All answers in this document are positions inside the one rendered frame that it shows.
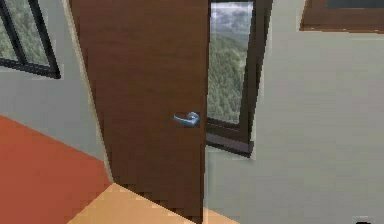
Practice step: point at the dark brown framed window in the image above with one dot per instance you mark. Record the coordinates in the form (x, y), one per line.
(230, 73)

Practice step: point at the brown wooden room door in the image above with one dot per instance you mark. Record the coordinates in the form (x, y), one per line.
(143, 83)

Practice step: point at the black framed window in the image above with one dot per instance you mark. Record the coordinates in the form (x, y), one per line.
(26, 40)

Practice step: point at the brown framed wall picture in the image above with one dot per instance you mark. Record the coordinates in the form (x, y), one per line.
(343, 18)

